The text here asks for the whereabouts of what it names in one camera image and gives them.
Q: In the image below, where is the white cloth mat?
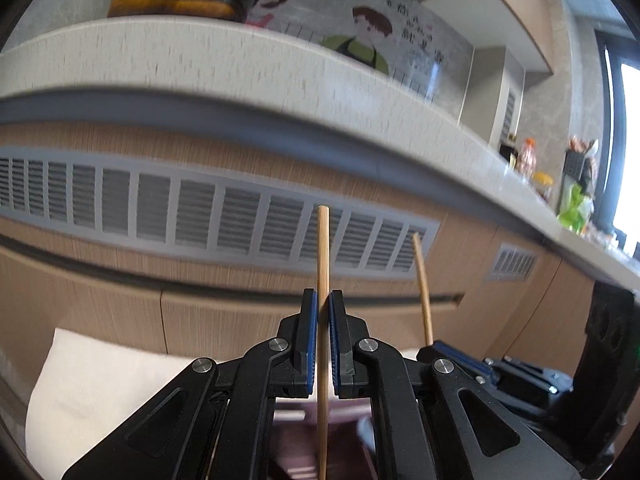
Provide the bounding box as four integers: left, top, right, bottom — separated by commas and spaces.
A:
24, 326, 432, 480

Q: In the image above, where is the green plastic bag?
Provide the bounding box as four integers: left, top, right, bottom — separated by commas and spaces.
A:
556, 183, 594, 235

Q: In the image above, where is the wooden chopstick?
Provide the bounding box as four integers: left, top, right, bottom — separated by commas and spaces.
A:
317, 206, 331, 480
412, 232, 434, 346

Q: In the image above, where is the small grey ventilation grille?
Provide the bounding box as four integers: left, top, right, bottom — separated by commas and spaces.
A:
486, 242, 538, 282

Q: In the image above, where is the orange capped bottle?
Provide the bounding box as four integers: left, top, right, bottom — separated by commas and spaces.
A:
515, 138, 537, 181

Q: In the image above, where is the cartoon wall poster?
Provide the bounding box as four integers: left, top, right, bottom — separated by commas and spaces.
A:
247, 0, 474, 116

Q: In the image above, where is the maroon utensil holder box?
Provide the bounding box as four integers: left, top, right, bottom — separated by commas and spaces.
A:
268, 399, 378, 479

